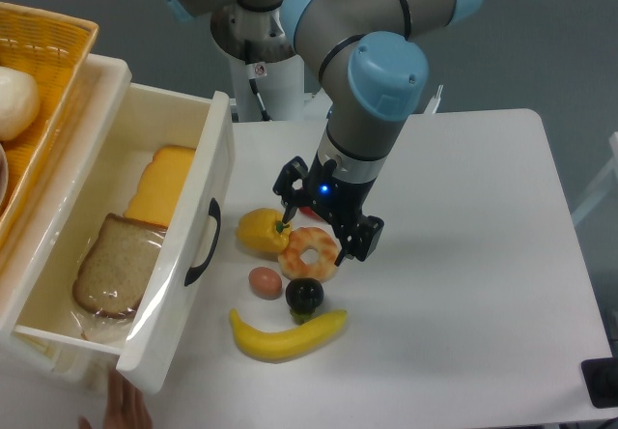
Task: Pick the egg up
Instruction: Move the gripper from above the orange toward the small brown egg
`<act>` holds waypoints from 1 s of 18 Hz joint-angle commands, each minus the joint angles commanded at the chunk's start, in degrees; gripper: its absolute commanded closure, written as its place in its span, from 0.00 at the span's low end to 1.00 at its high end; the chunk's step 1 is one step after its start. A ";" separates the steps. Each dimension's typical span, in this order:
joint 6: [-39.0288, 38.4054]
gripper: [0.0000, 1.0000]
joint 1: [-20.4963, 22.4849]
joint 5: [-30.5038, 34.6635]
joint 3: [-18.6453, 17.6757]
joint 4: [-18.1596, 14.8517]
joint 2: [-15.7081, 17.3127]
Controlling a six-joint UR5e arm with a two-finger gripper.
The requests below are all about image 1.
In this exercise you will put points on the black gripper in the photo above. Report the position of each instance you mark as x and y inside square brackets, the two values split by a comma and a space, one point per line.
[327, 190]

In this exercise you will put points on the brown egg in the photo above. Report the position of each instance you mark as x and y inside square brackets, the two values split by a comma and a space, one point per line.
[265, 282]

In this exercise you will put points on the white plastic drawer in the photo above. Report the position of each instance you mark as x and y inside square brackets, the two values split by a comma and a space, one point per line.
[141, 347]

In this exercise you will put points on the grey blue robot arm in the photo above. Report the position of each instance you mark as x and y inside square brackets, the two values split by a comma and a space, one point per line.
[363, 55]

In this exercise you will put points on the person hand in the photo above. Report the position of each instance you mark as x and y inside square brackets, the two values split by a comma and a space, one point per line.
[125, 405]

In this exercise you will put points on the red bell pepper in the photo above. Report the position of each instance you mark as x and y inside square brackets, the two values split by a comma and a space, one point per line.
[309, 212]

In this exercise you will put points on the dark purple grape bunch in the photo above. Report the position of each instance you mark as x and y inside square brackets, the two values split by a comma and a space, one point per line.
[304, 296]

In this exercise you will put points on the yellow banana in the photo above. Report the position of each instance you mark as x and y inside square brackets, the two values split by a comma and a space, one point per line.
[290, 343]

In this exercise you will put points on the brown bread slice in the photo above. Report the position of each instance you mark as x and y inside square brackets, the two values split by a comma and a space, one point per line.
[113, 277]

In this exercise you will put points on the black device at edge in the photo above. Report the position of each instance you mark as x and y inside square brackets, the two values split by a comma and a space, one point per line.
[600, 376]

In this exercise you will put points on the yellow wicker basket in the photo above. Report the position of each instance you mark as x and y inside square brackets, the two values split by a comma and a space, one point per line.
[45, 52]

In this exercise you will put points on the white bun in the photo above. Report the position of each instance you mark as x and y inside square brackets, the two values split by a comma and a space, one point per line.
[20, 102]

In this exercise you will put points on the white drawer cabinet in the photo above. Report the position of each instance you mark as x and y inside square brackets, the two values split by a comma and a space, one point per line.
[99, 90]

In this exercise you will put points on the black drawer handle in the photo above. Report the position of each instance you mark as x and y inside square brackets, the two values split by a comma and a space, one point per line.
[208, 244]

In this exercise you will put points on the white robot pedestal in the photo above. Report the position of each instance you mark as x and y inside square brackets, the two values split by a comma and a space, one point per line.
[268, 76]

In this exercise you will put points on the white frame at right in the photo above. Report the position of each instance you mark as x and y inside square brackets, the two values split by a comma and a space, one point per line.
[599, 187]

